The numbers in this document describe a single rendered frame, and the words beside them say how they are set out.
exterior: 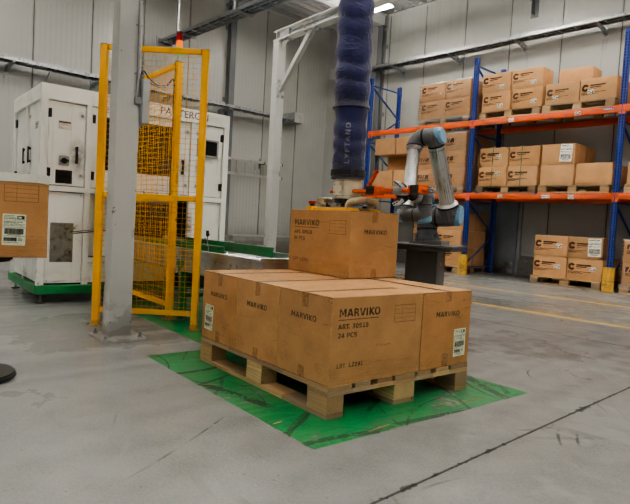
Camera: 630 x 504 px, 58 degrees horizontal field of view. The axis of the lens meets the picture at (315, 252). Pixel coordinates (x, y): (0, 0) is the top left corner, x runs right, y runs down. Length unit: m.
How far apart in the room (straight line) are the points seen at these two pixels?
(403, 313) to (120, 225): 2.10
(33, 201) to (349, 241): 1.67
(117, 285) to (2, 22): 8.96
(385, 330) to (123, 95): 2.41
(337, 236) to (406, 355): 0.90
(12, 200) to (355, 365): 1.79
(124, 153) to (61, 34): 8.84
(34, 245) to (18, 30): 9.69
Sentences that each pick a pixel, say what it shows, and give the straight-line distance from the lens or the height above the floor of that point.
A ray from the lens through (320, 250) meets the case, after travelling 3.50.
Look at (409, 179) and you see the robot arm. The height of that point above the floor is 1.19.
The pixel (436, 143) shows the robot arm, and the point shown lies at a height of 1.44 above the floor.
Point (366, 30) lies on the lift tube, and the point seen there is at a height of 2.06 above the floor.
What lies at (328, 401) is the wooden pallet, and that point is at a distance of 2.57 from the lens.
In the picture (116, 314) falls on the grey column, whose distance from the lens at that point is 4.10.
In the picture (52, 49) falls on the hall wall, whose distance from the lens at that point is 12.66.
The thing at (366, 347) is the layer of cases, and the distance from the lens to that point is 2.65.
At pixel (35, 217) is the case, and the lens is 3.05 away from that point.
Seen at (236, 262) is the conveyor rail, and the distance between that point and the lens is 4.02.
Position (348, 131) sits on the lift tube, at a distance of 3.59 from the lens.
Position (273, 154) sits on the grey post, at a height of 1.68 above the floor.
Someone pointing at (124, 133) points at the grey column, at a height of 1.39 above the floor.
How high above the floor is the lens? 0.87
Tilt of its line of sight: 3 degrees down
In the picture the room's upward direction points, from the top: 3 degrees clockwise
